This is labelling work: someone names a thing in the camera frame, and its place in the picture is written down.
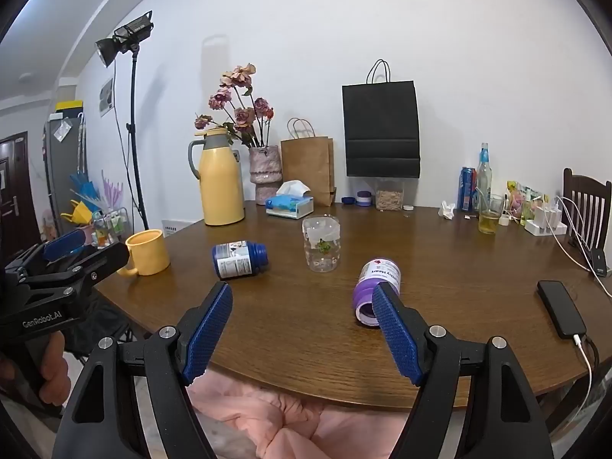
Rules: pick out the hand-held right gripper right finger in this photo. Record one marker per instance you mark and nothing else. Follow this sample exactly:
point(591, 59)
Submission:
point(397, 339)

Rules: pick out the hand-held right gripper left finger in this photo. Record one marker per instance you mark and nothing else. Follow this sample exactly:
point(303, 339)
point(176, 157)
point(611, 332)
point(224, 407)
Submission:
point(210, 330)

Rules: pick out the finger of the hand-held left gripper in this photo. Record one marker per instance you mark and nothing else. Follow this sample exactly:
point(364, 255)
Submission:
point(103, 260)
point(64, 245)

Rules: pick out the yellow cup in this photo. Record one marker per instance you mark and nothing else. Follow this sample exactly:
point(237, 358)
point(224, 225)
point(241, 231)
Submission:
point(146, 253)

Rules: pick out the clear glass cup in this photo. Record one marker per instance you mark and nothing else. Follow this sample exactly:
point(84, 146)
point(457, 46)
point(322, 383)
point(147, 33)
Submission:
point(321, 246)

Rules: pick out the person's left hand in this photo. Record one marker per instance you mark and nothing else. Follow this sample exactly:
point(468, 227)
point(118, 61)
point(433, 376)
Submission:
point(57, 368)

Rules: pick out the purple pill bottle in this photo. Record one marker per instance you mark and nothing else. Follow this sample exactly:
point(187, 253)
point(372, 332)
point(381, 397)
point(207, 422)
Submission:
point(370, 291)

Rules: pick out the blue plastic broom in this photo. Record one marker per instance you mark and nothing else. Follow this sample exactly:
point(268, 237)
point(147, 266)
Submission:
point(85, 186)

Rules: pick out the blue pill bottle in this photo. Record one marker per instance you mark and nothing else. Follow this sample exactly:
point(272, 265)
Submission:
point(236, 259)

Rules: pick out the dark wooden door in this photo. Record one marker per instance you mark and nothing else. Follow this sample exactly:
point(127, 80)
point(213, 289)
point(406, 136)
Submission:
point(14, 186)

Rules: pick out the grey refrigerator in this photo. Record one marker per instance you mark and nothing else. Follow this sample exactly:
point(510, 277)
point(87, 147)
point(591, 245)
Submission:
point(62, 167)

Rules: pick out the black light stand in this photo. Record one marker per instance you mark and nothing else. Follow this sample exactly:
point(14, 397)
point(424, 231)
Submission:
point(136, 153)

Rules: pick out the pink quilted clothing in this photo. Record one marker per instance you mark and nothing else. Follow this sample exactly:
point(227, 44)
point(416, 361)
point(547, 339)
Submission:
point(287, 423)

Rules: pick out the crumpled white tissue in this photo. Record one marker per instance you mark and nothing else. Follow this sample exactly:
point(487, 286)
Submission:
point(447, 210)

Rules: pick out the yellow box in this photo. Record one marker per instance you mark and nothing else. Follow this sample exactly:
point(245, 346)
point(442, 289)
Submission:
point(69, 105)

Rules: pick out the yellow thermos jug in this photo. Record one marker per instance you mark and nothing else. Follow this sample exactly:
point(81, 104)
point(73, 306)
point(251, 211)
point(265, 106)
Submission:
point(220, 181)

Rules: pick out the small purple jar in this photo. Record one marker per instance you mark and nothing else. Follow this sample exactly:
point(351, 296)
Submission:
point(364, 198)

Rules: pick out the clear grain container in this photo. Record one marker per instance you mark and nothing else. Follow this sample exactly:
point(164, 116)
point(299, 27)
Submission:
point(388, 194)

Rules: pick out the blue tissue box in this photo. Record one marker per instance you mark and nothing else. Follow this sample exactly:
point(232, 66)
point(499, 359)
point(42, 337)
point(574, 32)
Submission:
point(289, 204)

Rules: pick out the blue jar lid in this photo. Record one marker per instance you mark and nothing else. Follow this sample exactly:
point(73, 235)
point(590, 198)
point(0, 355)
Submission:
point(348, 199)

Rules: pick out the glass of yellow drink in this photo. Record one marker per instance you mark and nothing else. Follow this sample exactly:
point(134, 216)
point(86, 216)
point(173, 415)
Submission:
point(489, 217)

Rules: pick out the blue drink can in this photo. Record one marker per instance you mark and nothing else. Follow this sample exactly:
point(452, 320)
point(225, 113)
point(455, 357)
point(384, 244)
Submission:
point(466, 190)

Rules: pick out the black smartphone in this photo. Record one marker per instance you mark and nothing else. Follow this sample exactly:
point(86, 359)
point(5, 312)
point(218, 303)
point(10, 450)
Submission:
point(562, 308)

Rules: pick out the pink ceramic vase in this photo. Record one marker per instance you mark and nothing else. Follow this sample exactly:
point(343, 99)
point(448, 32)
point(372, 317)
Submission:
point(264, 169)

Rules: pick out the clear glass bottle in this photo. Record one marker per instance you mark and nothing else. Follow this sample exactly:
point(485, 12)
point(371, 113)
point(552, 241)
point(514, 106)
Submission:
point(484, 177)

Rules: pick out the colourful snack packets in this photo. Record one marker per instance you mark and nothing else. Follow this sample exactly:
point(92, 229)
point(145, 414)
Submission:
point(520, 198)

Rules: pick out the white charging station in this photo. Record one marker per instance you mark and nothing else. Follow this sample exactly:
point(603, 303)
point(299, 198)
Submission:
point(545, 222)

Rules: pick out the brown paper bag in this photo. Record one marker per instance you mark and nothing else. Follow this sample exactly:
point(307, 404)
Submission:
point(308, 165)

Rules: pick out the dried pink flowers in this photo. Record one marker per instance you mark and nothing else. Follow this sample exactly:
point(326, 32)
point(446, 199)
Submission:
point(239, 110)

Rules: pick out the black paper bag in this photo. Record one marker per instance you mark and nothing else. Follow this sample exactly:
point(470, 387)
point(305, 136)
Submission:
point(381, 129)

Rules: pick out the black power adapter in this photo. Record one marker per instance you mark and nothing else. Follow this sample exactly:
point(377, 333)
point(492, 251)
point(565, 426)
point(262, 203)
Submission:
point(597, 264)

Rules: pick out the black studio light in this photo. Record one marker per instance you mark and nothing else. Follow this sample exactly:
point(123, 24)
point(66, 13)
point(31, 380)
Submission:
point(125, 37)

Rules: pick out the dark wooden chair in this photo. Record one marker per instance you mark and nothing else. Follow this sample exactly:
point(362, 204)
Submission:
point(587, 205)

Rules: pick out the wall paper sheet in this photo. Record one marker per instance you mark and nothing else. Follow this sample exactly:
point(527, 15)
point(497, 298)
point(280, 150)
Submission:
point(106, 96)

